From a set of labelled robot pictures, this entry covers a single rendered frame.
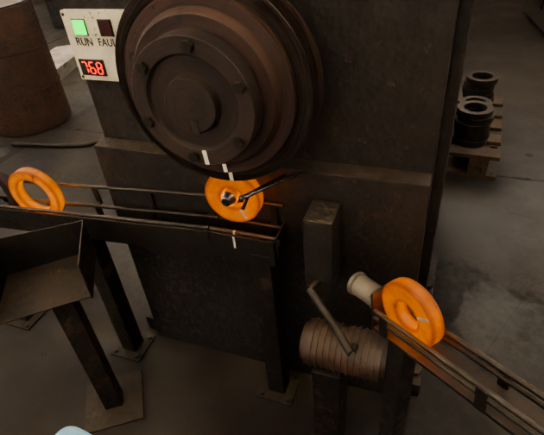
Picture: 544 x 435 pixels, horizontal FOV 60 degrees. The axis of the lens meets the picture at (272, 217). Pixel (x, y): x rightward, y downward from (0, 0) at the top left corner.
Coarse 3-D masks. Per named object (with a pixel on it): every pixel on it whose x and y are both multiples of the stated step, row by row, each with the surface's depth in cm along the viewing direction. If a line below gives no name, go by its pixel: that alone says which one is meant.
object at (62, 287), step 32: (64, 224) 135; (0, 256) 135; (32, 256) 138; (64, 256) 141; (0, 288) 132; (32, 288) 133; (64, 288) 130; (0, 320) 125; (64, 320) 138; (96, 352) 149; (96, 384) 157; (128, 384) 173; (96, 416) 164; (128, 416) 163
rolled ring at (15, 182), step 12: (24, 168) 148; (12, 180) 150; (36, 180) 146; (48, 180) 147; (12, 192) 153; (24, 192) 155; (48, 192) 148; (60, 192) 150; (24, 204) 155; (36, 204) 157; (60, 204) 151
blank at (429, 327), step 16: (384, 288) 104; (400, 288) 98; (416, 288) 96; (384, 304) 106; (400, 304) 103; (416, 304) 95; (432, 304) 94; (400, 320) 103; (416, 320) 103; (432, 320) 93; (416, 336) 99; (432, 336) 94
